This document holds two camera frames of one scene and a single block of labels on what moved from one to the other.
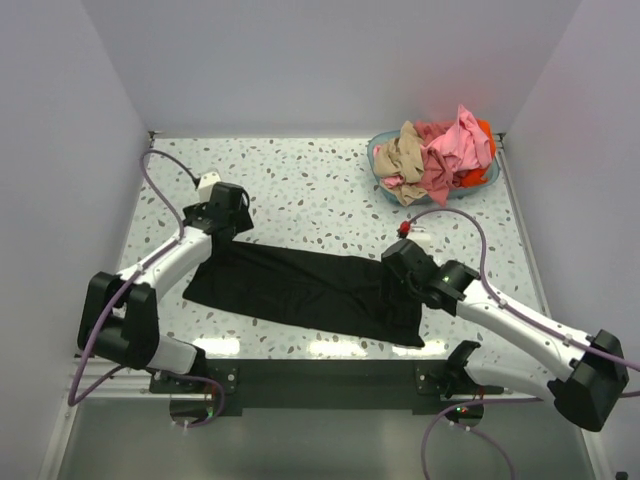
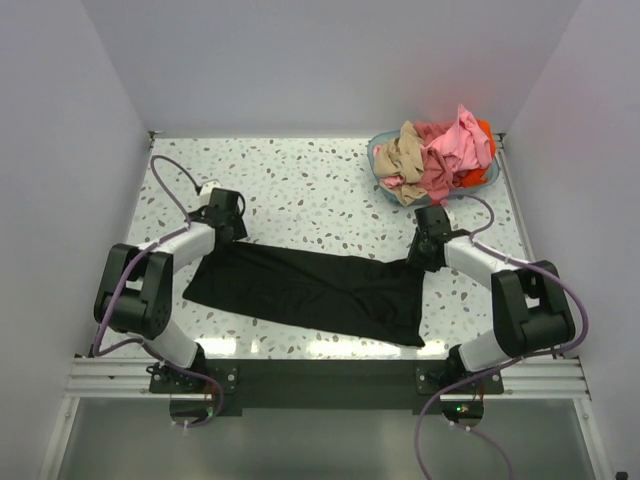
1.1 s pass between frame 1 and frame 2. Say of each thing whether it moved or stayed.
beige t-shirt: stayed
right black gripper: moved
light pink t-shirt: stayed
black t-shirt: stayed
